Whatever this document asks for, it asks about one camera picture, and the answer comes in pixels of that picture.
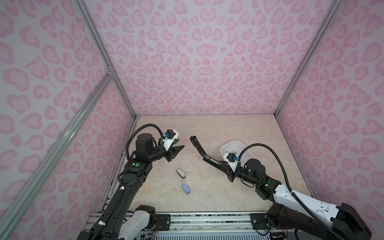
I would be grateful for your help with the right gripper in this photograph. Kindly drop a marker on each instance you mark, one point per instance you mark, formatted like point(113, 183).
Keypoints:
point(228, 170)

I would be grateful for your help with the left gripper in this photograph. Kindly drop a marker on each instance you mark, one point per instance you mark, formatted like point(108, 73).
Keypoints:
point(171, 155)

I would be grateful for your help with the beige mini stapler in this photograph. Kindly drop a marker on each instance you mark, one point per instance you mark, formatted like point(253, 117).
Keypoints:
point(181, 173)

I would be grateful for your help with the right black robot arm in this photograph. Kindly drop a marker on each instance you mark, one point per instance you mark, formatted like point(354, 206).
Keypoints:
point(292, 209)

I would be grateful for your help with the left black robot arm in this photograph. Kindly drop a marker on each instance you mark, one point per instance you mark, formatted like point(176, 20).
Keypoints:
point(114, 224)

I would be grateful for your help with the blue mini stapler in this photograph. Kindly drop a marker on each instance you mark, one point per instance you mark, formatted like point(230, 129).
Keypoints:
point(186, 189)

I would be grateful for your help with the white plastic tray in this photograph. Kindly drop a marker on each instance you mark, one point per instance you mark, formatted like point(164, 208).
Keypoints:
point(237, 147)

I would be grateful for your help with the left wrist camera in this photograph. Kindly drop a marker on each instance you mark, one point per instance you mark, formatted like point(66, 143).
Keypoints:
point(170, 134)

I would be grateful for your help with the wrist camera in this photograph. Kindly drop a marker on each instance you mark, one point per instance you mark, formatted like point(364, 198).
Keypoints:
point(170, 134)
point(232, 160)

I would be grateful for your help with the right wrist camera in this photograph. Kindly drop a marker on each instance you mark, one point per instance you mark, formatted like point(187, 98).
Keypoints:
point(232, 160)

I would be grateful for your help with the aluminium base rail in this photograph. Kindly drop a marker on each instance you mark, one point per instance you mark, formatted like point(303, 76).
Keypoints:
point(214, 226)

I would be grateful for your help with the diagonal aluminium frame bar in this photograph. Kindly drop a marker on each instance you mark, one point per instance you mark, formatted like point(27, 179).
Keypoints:
point(21, 204)

